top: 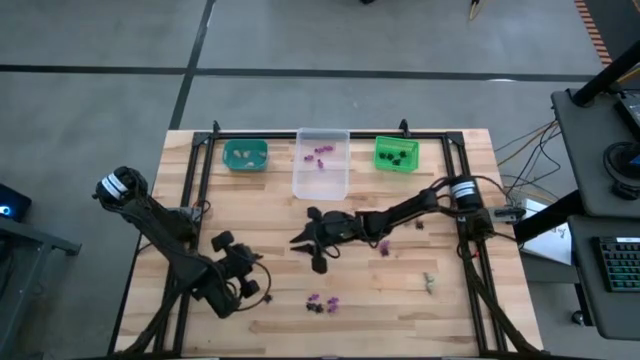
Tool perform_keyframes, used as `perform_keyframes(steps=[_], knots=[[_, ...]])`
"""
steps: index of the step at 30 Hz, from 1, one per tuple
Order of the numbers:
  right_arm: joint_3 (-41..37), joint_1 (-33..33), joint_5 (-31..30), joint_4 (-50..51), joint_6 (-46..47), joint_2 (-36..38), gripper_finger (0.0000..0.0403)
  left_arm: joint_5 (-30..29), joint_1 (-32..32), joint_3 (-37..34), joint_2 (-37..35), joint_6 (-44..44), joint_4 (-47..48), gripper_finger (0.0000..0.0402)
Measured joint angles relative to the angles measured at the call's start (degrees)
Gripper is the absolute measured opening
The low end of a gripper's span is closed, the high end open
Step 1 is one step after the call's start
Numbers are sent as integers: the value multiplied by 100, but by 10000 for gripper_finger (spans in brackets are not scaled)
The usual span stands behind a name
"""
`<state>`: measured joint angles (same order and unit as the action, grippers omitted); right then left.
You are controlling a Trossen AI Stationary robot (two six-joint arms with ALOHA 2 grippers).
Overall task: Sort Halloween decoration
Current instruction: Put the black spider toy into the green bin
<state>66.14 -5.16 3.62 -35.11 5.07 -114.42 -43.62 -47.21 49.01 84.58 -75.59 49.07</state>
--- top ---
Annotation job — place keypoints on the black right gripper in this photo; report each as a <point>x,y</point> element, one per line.
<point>337,227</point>

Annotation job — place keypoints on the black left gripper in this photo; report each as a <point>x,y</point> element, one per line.
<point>236,267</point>

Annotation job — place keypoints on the cream plastic skull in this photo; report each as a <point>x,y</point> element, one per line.
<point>428,277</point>
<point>261,154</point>
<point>235,154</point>
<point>248,164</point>
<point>246,155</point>
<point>430,289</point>

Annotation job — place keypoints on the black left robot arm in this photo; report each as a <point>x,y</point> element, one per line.
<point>150,220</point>

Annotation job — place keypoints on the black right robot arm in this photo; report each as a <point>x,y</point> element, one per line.
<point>400,212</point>

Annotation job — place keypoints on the clear plastic bin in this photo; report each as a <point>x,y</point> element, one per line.
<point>320,185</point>

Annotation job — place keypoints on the teal plastic bin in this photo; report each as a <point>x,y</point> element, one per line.
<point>227,162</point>

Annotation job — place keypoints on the green plastic basket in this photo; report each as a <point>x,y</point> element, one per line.
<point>410,145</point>

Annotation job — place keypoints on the grey metal stand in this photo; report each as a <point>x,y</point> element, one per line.
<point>40,239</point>

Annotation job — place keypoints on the black box with blue light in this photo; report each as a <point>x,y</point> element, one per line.
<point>12,202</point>

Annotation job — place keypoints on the white paper sheet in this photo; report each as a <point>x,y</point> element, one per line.
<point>550,247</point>

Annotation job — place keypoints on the black caster wheel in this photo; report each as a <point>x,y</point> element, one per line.
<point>578,317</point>

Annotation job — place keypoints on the grey desk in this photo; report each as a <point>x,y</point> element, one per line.
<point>590,300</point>
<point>580,150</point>

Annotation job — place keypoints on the wooden stick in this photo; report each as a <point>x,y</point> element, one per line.
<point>474,9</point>

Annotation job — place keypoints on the black backlit keyboard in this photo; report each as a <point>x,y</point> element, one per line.
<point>620,265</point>

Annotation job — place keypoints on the black round device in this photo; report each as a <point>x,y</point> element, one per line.
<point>620,170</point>

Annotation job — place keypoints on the black diagonal pole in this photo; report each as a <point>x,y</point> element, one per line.
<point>605,75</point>

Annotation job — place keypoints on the black flat device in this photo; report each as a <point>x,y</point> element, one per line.
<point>631,112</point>

